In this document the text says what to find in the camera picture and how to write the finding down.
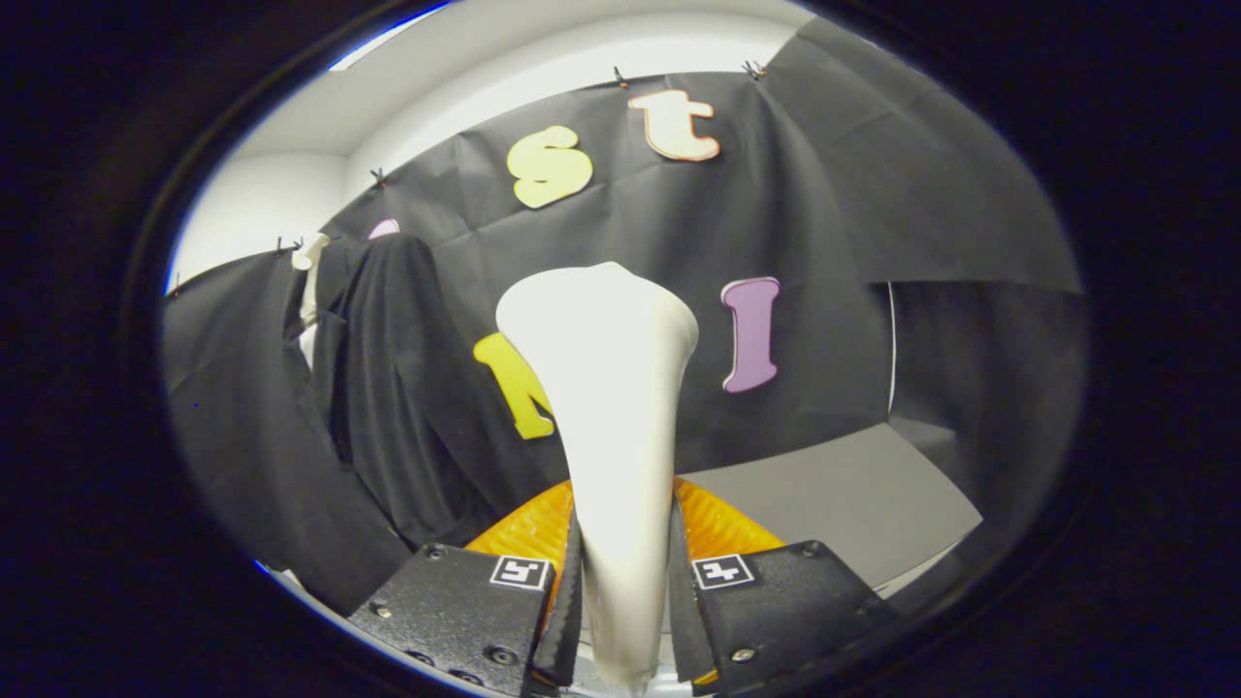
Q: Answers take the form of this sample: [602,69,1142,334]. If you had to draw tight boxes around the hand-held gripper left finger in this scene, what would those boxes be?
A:
[347,480,584,698]

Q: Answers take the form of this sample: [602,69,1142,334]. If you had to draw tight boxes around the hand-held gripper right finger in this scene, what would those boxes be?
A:
[667,477,899,697]

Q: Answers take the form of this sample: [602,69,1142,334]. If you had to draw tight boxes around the white garment steamer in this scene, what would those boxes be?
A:
[494,262,701,691]

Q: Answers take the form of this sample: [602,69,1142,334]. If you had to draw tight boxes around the black suit jacket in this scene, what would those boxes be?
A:
[281,233,575,550]

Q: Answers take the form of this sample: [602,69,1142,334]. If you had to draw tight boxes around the grey beige cabinet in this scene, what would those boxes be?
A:
[684,422,986,595]

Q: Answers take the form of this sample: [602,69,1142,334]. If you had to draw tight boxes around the black backdrop cloth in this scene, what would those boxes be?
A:
[160,17,1089,618]

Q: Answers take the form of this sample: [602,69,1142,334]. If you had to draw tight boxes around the white mannequin torso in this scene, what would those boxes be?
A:
[291,231,334,371]

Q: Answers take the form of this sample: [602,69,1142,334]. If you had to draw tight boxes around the white wall cable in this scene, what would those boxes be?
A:
[884,281,899,416]

